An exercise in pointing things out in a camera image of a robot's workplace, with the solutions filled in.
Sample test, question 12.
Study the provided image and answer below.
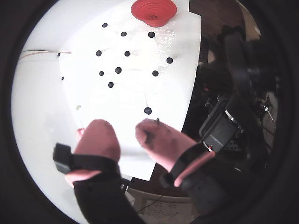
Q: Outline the thin tan stick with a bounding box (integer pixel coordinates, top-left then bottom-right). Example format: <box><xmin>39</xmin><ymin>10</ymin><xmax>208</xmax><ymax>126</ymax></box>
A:
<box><xmin>20</xmin><ymin>49</ymin><xmax>72</xmax><ymax>59</ymax></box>

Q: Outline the black device with grey face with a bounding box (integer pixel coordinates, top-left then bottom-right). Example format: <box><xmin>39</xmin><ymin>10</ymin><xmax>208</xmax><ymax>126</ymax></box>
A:
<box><xmin>199</xmin><ymin>97</ymin><xmax>245</xmax><ymax>154</ymax></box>

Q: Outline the red ribbed cup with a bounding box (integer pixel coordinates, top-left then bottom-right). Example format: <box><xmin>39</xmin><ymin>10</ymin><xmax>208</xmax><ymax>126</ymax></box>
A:
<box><xmin>130</xmin><ymin>0</ymin><xmax>178</xmax><ymax>28</ymax></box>

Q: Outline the pink foam gripper finger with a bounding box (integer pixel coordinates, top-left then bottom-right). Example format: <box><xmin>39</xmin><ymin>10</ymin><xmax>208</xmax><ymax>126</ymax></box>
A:
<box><xmin>135</xmin><ymin>118</ymin><xmax>263</xmax><ymax>224</ymax></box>
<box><xmin>52</xmin><ymin>119</ymin><xmax>147</xmax><ymax>224</ymax></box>

